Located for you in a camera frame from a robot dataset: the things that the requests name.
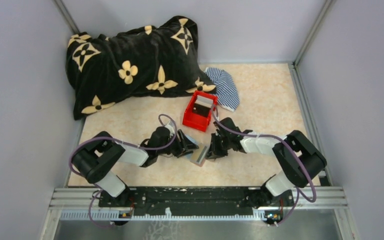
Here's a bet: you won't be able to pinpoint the red plastic bin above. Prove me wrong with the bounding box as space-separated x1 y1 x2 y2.
182 91 218 132

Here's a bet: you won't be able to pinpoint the black card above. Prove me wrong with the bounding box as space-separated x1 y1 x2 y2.
192 103 210 118

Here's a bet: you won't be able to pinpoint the pink leather card holder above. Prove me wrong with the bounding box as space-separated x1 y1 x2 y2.
184 135 209 167

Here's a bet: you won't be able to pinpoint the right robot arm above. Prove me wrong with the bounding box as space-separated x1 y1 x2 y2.
206 117 327 202

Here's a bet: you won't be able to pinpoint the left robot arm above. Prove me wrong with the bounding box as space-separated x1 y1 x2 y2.
70 126 199 198

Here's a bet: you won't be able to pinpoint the grey cards in bin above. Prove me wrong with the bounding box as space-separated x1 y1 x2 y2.
195 94 214 107

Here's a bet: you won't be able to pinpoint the blue striped cloth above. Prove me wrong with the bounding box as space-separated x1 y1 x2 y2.
204 67 240 112

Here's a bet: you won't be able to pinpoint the black floral blanket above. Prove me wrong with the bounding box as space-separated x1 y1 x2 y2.
65 15 217 120

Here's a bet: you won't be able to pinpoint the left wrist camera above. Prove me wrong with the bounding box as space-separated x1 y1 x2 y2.
164 121 177 137

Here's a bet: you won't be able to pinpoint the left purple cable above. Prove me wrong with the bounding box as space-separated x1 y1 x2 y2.
68 113 179 229

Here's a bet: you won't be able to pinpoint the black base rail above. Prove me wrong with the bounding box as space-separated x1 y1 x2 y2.
98 186 294 217

